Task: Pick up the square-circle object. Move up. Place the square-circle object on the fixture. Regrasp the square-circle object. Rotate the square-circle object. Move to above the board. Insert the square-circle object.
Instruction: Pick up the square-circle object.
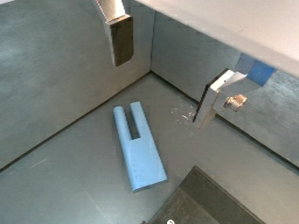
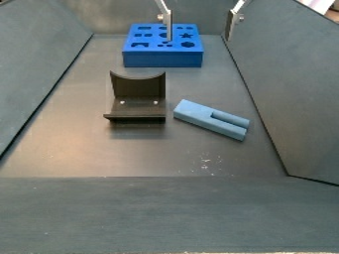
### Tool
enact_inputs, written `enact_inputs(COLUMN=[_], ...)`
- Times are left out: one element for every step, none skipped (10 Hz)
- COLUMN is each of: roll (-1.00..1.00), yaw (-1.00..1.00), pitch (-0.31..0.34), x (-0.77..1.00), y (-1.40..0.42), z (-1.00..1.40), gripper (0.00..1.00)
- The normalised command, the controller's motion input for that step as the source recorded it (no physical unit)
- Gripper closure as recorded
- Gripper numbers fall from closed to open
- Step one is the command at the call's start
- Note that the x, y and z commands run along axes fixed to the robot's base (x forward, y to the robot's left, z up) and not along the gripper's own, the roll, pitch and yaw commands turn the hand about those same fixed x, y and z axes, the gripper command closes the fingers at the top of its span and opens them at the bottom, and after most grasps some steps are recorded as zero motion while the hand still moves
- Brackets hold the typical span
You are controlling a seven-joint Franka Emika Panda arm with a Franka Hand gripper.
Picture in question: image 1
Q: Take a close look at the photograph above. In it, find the light blue square-circle object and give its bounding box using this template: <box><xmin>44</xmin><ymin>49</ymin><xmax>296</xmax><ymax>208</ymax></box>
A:
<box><xmin>113</xmin><ymin>101</ymin><xmax>167</xmax><ymax>191</ymax></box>

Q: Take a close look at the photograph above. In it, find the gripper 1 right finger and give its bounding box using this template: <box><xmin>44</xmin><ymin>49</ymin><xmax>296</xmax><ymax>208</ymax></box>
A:
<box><xmin>192</xmin><ymin>53</ymin><xmax>276</xmax><ymax>129</ymax></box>

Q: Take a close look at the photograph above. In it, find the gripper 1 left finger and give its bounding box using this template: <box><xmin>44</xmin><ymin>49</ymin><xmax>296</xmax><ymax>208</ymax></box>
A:
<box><xmin>93</xmin><ymin>0</ymin><xmax>133</xmax><ymax>67</ymax></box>

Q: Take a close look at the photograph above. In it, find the black regrasp fixture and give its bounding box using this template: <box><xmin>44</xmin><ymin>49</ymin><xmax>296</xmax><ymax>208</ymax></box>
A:
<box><xmin>140</xmin><ymin>165</ymin><xmax>265</xmax><ymax>224</ymax></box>

